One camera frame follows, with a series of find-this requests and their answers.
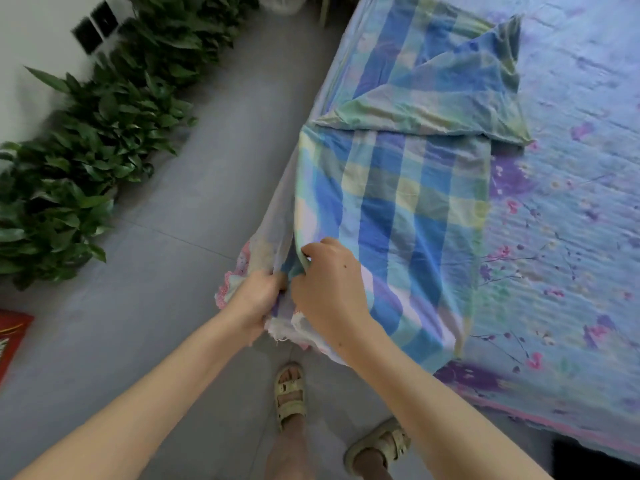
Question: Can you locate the person's left hand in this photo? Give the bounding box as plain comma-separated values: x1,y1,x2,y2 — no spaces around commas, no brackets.
217,269,291,347

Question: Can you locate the person's right hand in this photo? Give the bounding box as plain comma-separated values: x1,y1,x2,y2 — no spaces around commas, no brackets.
288,237,385,371

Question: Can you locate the white bed sheet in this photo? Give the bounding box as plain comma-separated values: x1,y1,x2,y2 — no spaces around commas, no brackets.
213,0,534,375

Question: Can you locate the person's left forearm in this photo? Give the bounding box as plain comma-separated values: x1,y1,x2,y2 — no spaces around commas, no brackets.
15,313,261,480

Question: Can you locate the person's right forearm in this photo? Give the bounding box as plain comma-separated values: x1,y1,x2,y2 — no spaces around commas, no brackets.
345,329,553,480

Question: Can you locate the person's left leg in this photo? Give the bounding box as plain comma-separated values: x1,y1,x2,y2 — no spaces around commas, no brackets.
265,415,319,480

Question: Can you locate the person's leg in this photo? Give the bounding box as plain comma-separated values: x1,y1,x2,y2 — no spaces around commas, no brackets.
352,449,396,480
265,415,319,480

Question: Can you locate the person's right leg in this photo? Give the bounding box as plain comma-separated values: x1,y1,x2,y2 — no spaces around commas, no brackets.
352,449,396,480

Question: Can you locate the pink fringed bed skirt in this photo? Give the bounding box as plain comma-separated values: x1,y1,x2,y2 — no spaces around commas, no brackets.
213,239,341,358

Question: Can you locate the olive sandal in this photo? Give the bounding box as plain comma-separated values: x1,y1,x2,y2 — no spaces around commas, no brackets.
342,415,414,477
273,361,310,429

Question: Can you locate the green leafy plant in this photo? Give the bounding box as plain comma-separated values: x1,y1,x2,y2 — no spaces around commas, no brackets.
0,0,263,292

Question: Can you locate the red plastic item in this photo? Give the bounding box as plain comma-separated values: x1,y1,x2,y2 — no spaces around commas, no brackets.
0,309,35,386

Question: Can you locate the blue floral patterned sheet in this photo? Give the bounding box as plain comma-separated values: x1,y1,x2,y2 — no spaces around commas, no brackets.
310,0,640,464

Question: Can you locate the white round stand base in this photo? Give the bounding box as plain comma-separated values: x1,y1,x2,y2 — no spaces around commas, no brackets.
257,0,312,17

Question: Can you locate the black wall outlet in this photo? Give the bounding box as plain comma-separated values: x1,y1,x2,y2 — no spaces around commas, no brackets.
71,19,104,56
90,0,121,39

